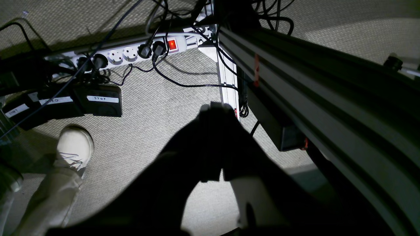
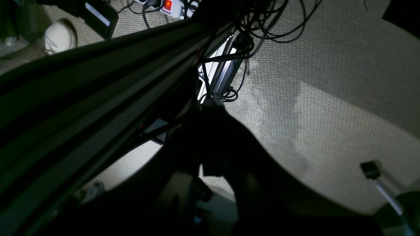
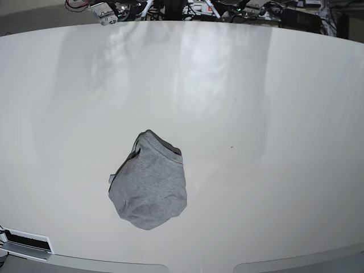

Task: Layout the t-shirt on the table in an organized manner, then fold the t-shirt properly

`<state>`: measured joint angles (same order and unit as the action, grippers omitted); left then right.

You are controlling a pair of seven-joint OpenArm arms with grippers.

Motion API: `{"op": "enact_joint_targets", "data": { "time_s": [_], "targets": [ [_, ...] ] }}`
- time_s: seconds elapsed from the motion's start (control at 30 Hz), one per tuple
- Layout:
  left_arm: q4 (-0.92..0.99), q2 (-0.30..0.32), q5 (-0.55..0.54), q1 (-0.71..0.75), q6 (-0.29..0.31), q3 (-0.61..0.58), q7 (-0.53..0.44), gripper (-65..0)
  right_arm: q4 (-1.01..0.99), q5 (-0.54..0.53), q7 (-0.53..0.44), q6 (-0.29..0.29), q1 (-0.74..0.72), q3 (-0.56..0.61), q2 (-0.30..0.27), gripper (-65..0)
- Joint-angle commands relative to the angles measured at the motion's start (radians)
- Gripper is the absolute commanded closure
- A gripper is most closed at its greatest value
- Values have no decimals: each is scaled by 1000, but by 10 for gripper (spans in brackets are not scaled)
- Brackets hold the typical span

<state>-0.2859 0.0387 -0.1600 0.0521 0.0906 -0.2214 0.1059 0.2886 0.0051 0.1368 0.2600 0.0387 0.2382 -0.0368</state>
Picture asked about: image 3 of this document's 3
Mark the black power adapter box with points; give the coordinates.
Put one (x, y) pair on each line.
(301, 21)

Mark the white slotted bracket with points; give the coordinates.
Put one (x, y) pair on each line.
(26, 245)

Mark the grey t-shirt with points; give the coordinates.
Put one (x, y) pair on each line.
(149, 188)

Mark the white power strip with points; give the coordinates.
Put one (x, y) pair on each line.
(224, 9)

